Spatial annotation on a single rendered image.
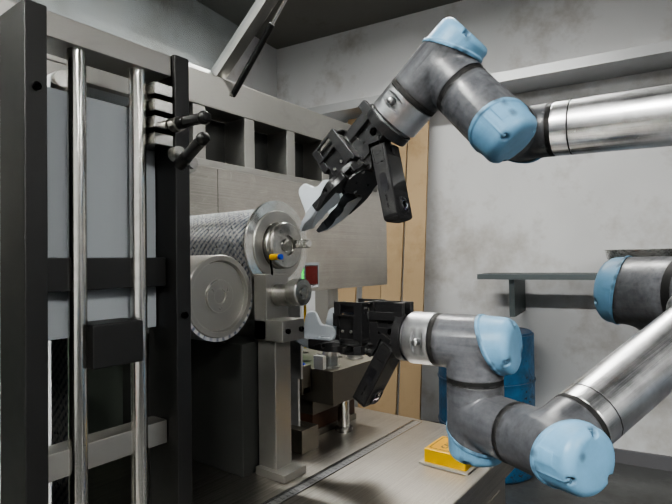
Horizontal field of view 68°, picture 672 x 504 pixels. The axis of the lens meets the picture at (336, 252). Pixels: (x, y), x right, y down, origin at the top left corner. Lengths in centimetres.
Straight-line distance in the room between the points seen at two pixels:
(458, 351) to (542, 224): 283
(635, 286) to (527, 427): 37
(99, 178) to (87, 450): 25
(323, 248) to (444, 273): 222
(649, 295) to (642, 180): 260
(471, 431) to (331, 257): 90
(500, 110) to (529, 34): 314
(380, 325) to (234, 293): 22
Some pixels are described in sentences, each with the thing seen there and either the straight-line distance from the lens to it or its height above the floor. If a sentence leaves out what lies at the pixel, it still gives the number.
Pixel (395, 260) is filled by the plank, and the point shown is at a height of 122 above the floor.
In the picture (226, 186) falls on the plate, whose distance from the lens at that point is 121.
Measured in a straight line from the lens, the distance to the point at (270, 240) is 79.
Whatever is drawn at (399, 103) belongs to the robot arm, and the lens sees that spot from 71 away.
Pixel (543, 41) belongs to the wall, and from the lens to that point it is 374.
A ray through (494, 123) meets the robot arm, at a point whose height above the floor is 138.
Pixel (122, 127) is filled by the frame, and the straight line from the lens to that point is 56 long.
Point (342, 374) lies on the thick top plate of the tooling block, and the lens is 93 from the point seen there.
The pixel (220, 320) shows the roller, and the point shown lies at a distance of 76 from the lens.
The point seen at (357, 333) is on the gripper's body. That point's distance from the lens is 77.
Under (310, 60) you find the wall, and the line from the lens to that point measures 437.
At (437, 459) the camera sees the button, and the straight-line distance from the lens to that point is 87.
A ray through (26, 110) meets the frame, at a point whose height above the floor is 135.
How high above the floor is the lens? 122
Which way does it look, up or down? 1 degrees up
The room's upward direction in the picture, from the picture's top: 1 degrees counter-clockwise
